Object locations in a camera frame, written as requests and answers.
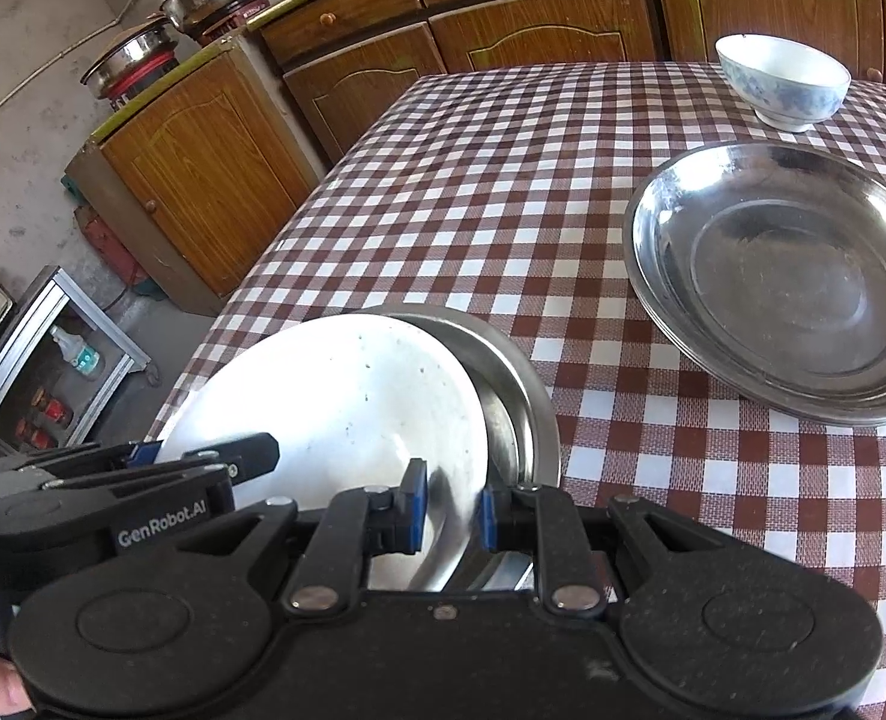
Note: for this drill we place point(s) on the metal shelf cart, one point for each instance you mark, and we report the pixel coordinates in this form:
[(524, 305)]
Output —
[(30, 359)]

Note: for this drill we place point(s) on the red jar on shelf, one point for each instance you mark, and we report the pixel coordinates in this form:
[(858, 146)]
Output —
[(52, 407)]

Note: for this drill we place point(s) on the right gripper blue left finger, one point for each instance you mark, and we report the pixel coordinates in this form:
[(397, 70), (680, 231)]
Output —
[(358, 525)]

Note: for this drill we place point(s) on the white shallow bowl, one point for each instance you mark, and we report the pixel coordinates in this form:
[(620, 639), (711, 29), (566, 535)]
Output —
[(351, 400)]

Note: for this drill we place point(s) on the steel bowl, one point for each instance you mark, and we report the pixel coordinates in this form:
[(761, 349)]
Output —
[(522, 433)]

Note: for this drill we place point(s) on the large steel plate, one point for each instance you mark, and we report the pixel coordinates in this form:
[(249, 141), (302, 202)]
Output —
[(765, 263)]

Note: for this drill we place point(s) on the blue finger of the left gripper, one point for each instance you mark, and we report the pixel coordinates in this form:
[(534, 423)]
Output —
[(145, 453), (227, 463)]

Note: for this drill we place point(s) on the clear plastic bottle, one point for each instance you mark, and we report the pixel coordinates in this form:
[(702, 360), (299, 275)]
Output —
[(84, 359)]

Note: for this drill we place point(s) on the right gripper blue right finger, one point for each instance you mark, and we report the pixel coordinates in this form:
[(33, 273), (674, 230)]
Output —
[(543, 523)]

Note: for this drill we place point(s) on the red white checkered tablecloth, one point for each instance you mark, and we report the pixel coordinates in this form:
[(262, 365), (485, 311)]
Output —
[(502, 193)]

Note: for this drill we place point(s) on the blue white porcelain bowl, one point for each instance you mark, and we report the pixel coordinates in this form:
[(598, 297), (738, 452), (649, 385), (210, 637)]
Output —
[(790, 86)]

